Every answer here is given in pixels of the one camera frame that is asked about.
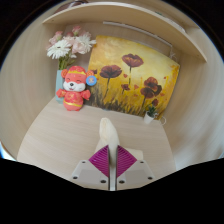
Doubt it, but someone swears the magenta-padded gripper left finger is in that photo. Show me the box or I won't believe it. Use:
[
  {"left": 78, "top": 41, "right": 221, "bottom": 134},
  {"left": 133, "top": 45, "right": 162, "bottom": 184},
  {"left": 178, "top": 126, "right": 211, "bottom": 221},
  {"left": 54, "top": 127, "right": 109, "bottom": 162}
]
[{"left": 70, "top": 144, "right": 110, "bottom": 192}]

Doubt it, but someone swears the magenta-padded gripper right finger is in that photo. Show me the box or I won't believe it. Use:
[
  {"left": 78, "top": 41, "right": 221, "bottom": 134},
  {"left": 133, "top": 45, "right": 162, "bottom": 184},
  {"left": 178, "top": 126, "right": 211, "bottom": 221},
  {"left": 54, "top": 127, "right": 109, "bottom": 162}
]
[{"left": 115, "top": 145, "right": 155, "bottom": 192}]

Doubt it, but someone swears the cream white towel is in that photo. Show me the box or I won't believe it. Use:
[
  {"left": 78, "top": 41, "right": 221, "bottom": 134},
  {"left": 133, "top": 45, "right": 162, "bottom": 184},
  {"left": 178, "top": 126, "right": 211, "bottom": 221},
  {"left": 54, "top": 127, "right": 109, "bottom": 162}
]
[{"left": 94, "top": 117, "right": 144, "bottom": 192}]

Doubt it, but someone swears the small plant in white pot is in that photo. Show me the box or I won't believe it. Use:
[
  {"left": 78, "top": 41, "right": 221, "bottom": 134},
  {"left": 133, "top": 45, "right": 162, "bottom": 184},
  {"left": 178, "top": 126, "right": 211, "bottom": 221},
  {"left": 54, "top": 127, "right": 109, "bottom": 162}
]
[{"left": 143, "top": 103, "right": 158, "bottom": 125}]

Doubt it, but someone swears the red plush mouse toy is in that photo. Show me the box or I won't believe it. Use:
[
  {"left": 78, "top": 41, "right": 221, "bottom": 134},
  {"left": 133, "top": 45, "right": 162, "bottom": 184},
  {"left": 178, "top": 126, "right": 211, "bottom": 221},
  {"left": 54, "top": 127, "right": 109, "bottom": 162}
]
[{"left": 55, "top": 65, "right": 98, "bottom": 112}]

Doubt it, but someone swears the teal ceramic vase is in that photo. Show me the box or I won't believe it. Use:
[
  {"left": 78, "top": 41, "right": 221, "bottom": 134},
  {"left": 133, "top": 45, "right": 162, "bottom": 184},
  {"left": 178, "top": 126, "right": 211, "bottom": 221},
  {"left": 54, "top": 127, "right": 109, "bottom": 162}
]
[{"left": 54, "top": 69, "right": 68, "bottom": 104}]

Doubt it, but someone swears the yellow poppy flower painting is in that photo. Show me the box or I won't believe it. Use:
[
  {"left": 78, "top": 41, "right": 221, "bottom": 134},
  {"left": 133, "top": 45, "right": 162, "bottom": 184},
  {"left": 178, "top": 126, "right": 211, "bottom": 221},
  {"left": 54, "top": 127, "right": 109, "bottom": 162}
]
[{"left": 84, "top": 35, "right": 181, "bottom": 118}]

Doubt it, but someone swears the pink and white flower bouquet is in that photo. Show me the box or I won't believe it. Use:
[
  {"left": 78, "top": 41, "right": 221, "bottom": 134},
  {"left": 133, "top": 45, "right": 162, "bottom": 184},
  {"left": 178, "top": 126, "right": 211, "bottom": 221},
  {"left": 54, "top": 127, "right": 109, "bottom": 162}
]
[{"left": 45, "top": 25, "right": 97, "bottom": 71}]

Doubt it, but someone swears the white light bar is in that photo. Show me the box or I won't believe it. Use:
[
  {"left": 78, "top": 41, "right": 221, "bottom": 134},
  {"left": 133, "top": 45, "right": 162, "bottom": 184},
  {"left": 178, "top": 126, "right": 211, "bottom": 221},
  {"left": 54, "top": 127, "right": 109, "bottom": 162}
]
[{"left": 102, "top": 21, "right": 175, "bottom": 48}]

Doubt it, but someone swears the light wooden wall shelf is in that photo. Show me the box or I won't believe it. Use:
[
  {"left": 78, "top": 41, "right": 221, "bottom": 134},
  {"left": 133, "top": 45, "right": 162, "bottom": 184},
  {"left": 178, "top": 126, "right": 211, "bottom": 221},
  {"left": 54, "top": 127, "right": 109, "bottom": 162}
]
[{"left": 42, "top": 0, "right": 208, "bottom": 63}]

